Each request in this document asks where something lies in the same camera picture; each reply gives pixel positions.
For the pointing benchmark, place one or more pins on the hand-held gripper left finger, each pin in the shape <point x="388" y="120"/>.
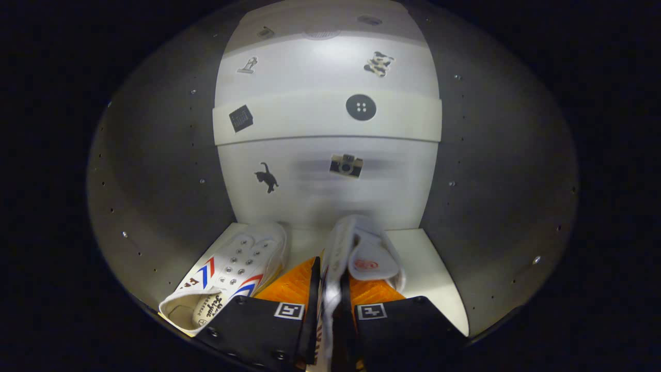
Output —
<point x="310" y="336"/>

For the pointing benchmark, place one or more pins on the white canvas shoe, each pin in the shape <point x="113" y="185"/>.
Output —
<point x="237" y="258"/>
<point x="338" y="243"/>

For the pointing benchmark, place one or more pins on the dark grey shoe cabinet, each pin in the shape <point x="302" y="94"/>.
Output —
<point x="155" y="155"/>

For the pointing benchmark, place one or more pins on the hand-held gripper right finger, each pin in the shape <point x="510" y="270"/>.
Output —
<point x="346" y="330"/>

